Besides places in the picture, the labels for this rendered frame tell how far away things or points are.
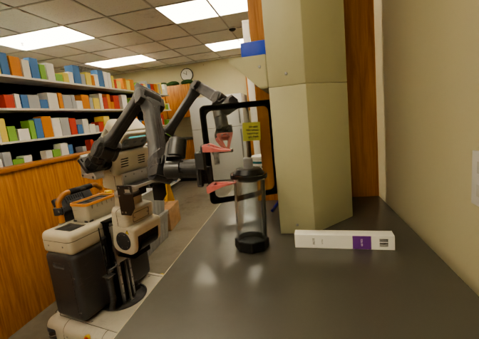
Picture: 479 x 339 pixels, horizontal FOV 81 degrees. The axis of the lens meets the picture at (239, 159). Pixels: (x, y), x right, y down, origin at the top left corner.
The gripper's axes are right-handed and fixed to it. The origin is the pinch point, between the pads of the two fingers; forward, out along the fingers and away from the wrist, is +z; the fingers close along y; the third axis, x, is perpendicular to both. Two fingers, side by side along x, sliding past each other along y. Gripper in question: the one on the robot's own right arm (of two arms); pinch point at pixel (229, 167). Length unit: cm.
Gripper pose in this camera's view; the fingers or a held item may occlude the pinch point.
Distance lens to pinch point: 82.6
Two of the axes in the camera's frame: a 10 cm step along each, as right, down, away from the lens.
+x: 2.1, -1.6, 9.7
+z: 9.7, -0.5, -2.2
